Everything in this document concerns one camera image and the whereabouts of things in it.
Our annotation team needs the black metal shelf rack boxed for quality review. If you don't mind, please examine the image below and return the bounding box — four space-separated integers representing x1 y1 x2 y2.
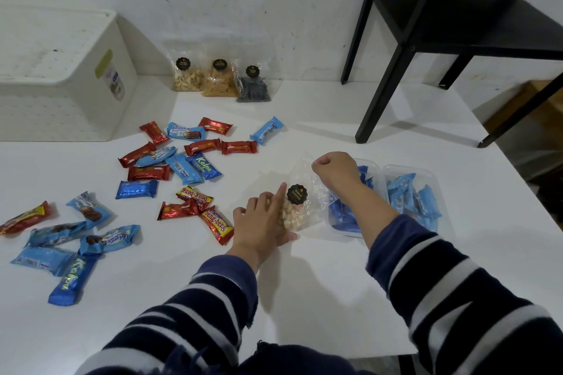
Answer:
340 0 563 149

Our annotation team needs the blue and white snack packet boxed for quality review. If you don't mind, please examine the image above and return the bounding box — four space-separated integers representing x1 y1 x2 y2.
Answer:
250 116 285 145

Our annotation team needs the clear bag of golden sticks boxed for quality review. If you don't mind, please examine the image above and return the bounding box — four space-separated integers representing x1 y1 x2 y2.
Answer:
202 50 238 98

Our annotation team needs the clear bag of dark snacks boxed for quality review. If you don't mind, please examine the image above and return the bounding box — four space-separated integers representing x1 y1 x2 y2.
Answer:
233 58 273 103

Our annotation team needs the person's dark navy clothing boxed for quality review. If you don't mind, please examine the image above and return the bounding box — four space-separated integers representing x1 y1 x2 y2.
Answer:
238 341 377 375

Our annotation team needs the yellow and red snack packet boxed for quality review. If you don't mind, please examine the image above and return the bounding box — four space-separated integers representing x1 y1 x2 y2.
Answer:
199 207 235 246
176 186 214 209
0 201 53 236

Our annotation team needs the brown wooden box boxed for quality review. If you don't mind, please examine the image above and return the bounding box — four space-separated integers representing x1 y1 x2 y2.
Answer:
483 79 563 171

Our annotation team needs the person's right hand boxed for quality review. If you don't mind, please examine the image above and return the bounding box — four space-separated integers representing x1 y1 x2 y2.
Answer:
311 151 364 202

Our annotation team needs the person's left forearm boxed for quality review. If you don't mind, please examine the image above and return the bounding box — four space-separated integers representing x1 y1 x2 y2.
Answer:
75 255 260 375

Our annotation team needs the light blue chocolate wafer packet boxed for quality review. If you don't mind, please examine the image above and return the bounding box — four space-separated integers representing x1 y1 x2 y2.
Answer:
135 146 178 168
26 221 89 248
79 224 142 256
166 122 207 142
66 191 113 226

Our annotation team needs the clear bag of cashew snacks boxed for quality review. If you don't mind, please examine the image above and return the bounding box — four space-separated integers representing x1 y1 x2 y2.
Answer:
169 47 206 93

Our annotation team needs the person's left hand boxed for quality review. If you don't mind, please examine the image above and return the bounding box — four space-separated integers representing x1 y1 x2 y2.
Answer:
226 183 299 274

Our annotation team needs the clear plastic container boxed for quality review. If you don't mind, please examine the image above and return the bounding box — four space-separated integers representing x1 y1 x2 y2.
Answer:
325 158 389 238
381 164 450 236

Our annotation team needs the person's right forearm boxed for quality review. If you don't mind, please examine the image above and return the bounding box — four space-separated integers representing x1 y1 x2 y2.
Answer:
341 188 563 375

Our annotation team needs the pile of dark blue packets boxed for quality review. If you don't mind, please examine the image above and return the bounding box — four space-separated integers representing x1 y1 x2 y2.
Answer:
328 166 374 234

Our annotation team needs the shiny dark blue snack packet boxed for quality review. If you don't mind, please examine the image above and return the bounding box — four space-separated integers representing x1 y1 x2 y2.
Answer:
115 180 159 200

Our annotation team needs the plain light blue snack packet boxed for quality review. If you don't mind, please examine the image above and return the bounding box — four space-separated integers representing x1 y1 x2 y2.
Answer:
11 246 77 277
165 153 204 186

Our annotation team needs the scatter of red snack packets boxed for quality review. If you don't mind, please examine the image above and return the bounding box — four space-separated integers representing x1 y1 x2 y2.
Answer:
118 117 259 222

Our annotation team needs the white perforated storage box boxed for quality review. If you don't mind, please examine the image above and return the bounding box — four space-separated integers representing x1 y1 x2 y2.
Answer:
0 5 140 143

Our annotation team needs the dark blue green-lettered snack packet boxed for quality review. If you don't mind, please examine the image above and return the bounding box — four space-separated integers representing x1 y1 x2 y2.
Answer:
48 254 101 307
186 153 223 181

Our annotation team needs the pile of light blue packets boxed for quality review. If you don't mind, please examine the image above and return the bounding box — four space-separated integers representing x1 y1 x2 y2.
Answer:
387 173 442 232

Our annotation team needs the clear bag of pale snacks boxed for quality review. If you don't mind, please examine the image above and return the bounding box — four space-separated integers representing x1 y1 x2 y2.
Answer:
277 155 338 233

